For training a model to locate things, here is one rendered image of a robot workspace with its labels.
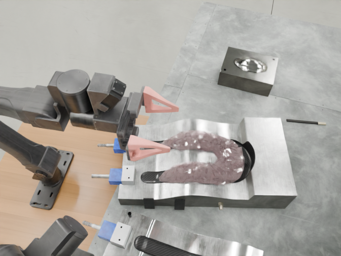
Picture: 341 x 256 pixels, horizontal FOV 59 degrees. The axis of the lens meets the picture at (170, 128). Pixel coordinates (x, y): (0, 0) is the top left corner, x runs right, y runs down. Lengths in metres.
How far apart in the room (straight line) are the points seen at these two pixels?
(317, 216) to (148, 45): 1.95
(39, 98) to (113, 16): 2.33
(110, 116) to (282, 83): 0.85
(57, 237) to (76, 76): 0.28
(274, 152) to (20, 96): 0.69
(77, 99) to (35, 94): 0.13
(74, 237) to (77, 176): 0.46
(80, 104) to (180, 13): 2.41
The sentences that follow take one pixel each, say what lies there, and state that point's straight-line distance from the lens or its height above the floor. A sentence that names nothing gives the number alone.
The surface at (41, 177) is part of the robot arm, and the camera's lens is 0.94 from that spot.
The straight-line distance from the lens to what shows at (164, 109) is 0.62.
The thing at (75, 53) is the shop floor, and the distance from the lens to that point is 2.62.
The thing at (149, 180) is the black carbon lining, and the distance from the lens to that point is 0.92.
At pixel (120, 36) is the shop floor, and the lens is 2.69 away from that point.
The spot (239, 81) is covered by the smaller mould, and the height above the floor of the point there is 0.85.
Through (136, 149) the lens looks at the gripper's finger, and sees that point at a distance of 0.56.
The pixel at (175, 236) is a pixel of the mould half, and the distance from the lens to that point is 0.83.
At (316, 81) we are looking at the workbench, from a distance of 1.34.
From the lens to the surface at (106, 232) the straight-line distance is 0.83.
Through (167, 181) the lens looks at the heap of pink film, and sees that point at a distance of 0.89.
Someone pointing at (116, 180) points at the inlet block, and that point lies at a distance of 0.91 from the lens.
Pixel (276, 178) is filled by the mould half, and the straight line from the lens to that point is 0.90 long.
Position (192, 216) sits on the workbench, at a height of 0.80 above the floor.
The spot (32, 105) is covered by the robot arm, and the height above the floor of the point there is 1.23.
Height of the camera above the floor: 1.69
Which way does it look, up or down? 57 degrees down
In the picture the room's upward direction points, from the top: straight up
